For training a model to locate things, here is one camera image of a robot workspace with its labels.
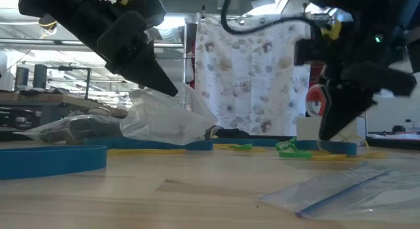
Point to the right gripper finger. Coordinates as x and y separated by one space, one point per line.
359 106
331 120

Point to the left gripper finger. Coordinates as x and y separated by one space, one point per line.
157 78
123 73

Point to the wide blue rubber band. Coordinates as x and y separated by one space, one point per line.
49 161
108 144
341 148

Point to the green rubber band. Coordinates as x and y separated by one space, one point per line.
292 154
243 146

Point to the bag of black bands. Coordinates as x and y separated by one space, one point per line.
95 132

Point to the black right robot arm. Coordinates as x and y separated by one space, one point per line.
393 12

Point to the red tape dispenser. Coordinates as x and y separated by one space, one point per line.
311 97

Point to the red plastic bin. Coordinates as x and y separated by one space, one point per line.
192 58

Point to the black computer monitor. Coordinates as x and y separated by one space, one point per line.
21 78
40 76

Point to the black and gray glove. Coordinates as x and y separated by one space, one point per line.
229 133

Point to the white floral cloth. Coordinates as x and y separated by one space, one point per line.
252 74

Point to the bicycle wheel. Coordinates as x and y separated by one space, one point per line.
11 115

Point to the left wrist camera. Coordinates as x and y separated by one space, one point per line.
121 42

